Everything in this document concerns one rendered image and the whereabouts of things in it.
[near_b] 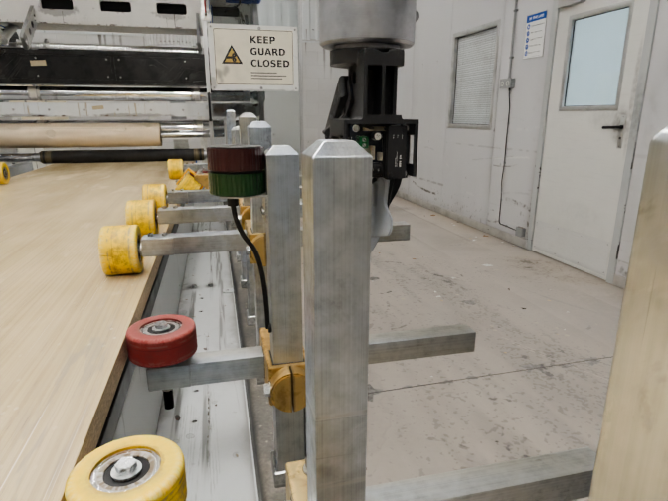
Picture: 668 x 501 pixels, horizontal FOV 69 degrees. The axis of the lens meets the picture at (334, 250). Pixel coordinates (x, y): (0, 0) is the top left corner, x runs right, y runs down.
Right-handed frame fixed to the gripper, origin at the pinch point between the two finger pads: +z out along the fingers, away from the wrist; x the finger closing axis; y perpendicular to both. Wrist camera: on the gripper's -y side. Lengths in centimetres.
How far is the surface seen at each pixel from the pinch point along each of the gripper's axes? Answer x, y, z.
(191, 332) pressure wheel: -18.7, -5.7, 10.8
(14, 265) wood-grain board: -50, -41, 11
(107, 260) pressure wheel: -31.9, -28.6, 7.7
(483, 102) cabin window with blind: 251, -411, -26
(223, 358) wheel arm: -15.3, -6.6, 15.1
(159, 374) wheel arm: -22.8, -5.8, 15.8
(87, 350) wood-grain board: -29.8, -4.2, 11.1
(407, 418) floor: 52, -105, 101
